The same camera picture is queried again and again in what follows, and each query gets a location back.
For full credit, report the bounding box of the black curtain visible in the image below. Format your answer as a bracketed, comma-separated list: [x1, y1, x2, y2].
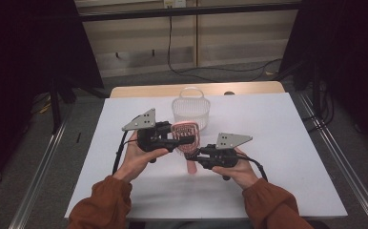
[278, 0, 368, 156]
[0, 0, 105, 192]

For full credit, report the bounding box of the aluminium floor rail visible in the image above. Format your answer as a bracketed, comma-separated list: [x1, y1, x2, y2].
[297, 92, 368, 229]
[9, 108, 75, 229]

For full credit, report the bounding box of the hand-held gripper cable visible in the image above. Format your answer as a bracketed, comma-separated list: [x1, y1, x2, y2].
[235, 154, 269, 183]
[112, 130, 140, 176]

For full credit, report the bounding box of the person's right hand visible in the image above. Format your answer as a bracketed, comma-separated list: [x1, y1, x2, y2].
[211, 147, 260, 191]

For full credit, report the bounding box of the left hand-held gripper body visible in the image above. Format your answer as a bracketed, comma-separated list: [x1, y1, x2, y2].
[121, 108, 180, 164]

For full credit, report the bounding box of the person's left hand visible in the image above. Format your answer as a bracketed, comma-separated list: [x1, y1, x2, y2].
[112, 129, 170, 184]

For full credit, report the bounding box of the white wall socket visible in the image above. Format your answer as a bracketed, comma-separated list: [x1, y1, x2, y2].
[163, 0, 187, 9]

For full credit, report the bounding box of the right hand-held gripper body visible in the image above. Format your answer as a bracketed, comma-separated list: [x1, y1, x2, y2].
[196, 132, 254, 181]

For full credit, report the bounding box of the bundle of black cables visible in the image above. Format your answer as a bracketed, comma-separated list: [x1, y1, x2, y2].
[300, 80, 337, 133]

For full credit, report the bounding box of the black floor cable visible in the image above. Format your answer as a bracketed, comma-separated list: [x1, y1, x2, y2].
[167, 15, 283, 83]

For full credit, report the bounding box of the black metal stand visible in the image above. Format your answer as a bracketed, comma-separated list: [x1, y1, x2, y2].
[50, 79, 63, 135]

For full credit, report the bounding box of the left hand-held gripper cable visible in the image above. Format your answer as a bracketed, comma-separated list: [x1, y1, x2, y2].
[112, 130, 140, 176]

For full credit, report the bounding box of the light wooden table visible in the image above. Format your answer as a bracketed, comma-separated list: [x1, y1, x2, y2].
[109, 80, 286, 99]

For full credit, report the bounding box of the pink hairbrush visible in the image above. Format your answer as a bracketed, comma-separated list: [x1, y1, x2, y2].
[170, 120, 201, 176]

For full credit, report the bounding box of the right hand-held gripper cable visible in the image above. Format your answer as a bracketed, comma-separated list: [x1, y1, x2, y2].
[235, 154, 269, 183]

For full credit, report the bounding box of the white table board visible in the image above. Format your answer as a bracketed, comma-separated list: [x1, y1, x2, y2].
[63, 93, 348, 220]

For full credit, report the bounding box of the white plastic mesh basket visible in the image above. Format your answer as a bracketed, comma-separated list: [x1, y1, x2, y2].
[171, 86, 212, 132]

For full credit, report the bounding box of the black horizontal bar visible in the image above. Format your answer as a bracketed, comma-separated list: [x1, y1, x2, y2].
[76, 2, 302, 23]

